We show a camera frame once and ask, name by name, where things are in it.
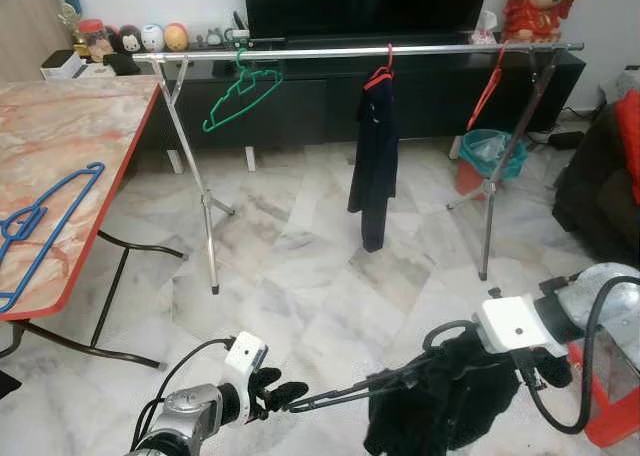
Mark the pink white tissue box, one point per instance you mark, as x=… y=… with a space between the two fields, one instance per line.
x=485 y=31

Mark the orange plastic hanger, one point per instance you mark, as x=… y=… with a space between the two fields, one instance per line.
x=378 y=76

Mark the red plastic hanger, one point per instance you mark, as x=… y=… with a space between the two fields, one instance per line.
x=487 y=91

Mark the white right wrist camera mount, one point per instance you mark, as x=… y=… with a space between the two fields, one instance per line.
x=515 y=324

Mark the green plastic hanger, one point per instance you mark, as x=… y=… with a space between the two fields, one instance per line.
x=240 y=96

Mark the green white mug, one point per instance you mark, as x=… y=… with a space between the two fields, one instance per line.
x=241 y=34

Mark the black metal table legs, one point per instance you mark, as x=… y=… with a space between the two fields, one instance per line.
x=110 y=296

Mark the small grey figurine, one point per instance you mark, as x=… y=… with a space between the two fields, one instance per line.
x=213 y=38

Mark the silver clothes rack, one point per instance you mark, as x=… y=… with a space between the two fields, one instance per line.
x=330 y=52

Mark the white box black lid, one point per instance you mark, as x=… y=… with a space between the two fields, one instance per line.
x=62 y=66

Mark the black television console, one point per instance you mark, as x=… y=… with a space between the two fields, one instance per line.
x=440 y=101

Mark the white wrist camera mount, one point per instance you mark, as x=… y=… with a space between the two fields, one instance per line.
x=515 y=324
x=245 y=361

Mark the white side table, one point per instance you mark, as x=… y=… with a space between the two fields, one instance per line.
x=628 y=84

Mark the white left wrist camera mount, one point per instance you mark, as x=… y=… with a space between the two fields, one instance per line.
x=245 y=361

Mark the black power adapter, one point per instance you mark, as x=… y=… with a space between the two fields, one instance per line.
x=565 y=139

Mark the red cushion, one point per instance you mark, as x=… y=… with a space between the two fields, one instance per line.
x=630 y=146

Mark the blue gold trophy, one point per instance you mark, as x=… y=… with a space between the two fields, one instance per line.
x=68 y=6

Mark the red gold fortune figurine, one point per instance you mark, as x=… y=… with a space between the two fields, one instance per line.
x=540 y=11

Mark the light wooden cabinet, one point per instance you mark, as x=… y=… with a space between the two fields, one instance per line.
x=30 y=31

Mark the black shirt white print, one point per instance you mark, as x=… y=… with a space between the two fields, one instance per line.
x=375 y=166

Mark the white plush toy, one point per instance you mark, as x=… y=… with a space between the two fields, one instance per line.
x=152 y=38

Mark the red plastic bin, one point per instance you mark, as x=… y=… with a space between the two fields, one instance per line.
x=470 y=181

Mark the blue plastic hanger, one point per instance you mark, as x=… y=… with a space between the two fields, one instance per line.
x=50 y=226

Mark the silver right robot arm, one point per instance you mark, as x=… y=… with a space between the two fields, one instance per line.
x=600 y=306

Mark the black television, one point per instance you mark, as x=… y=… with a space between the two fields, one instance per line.
x=365 y=6

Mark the orange plush toy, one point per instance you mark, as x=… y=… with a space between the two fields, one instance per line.
x=176 y=37

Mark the teal plastic bag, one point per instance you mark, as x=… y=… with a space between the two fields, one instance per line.
x=485 y=151

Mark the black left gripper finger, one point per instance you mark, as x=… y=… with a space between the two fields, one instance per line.
x=292 y=394
x=274 y=378

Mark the black plastic hanger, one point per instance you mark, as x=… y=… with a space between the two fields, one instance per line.
x=350 y=391

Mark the black mouse plush toy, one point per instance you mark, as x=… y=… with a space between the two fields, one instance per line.
x=130 y=39

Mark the black wallet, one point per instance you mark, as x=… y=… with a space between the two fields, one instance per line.
x=122 y=64

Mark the black garment green logo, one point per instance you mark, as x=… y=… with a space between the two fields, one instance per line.
x=440 y=406

